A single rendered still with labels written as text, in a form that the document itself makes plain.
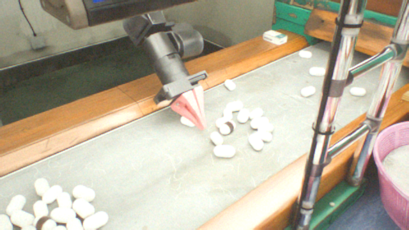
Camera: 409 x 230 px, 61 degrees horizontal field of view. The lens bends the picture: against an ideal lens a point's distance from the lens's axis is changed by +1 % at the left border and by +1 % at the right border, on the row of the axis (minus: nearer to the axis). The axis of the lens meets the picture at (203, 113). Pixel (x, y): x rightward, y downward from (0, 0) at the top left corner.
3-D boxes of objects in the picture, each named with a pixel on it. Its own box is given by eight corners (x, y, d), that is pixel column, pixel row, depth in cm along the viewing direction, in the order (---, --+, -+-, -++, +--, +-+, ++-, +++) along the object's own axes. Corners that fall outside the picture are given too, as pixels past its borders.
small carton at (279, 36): (262, 39, 102) (263, 32, 101) (270, 36, 104) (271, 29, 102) (278, 45, 98) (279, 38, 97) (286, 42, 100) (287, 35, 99)
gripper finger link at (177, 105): (231, 114, 66) (206, 72, 67) (202, 128, 62) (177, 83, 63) (215, 125, 71) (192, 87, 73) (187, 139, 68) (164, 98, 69)
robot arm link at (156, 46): (133, 46, 69) (146, 29, 65) (160, 41, 74) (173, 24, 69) (150, 75, 68) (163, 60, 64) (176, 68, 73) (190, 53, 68)
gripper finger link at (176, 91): (221, 118, 65) (197, 75, 66) (191, 133, 61) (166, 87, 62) (206, 130, 70) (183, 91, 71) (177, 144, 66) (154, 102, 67)
